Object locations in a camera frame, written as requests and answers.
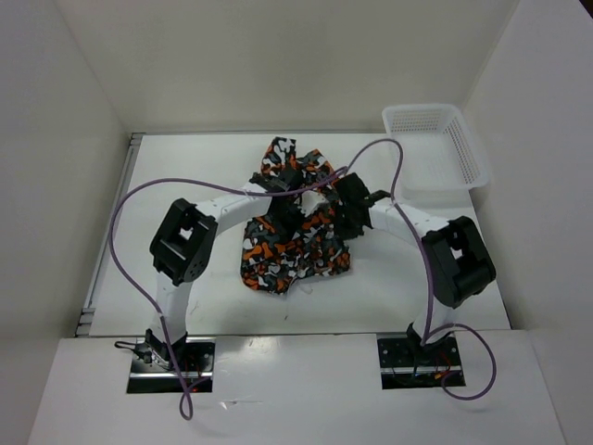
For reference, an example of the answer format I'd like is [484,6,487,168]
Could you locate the orange camouflage shorts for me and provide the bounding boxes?
[240,137,351,295]

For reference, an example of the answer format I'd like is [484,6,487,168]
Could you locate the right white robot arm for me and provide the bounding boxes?
[334,173,497,364]

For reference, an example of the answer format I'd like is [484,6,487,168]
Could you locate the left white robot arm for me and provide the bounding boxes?
[145,168,305,371]

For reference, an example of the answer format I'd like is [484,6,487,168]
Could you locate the white plastic basket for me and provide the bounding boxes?
[382,103,489,194]

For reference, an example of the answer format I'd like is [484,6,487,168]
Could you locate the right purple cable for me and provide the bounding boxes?
[277,137,499,400]

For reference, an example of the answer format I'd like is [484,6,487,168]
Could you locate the purple cable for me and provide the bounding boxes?
[110,178,344,421]
[277,137,499,400]

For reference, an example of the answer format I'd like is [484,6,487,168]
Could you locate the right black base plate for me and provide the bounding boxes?
[376,334,465,389]

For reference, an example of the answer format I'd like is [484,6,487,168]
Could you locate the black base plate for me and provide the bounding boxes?
[116,337,216,394]
[376,334,465,389]

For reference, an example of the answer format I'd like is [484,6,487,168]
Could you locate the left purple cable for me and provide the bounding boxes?
[110,178,344,421]

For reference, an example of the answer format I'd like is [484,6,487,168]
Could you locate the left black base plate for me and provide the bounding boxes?
[116,337,216,394]

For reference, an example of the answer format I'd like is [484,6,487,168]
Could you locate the aluminium table edge rail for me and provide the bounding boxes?
[74,132,145,338]

